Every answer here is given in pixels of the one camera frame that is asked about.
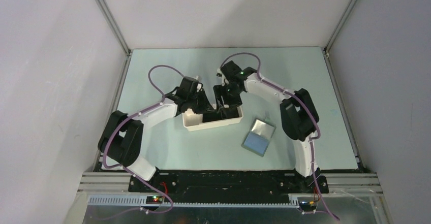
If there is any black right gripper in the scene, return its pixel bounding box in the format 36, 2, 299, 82
213, 83, 242, 113

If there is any white plastic bin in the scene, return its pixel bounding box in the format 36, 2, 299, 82
182, 106, 243, 132

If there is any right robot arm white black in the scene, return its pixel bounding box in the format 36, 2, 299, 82
214, 60, 320, 193

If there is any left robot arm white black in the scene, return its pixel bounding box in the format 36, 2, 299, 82
98, 77, 217, 192

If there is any black credit card in bin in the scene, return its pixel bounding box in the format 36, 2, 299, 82
202, 110, 240, 123

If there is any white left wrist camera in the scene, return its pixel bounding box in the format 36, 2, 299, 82
194, 76, 203, 92

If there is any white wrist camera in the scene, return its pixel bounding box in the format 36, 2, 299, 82
216, 68, 224, 78
194, 76, 203, 92

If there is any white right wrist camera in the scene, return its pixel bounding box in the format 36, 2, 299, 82
216, 68, 224, 78

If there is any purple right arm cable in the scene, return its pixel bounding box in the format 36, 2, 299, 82
220, 52, 339, 221

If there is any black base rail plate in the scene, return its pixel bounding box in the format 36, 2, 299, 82
149, 170, 329, 204

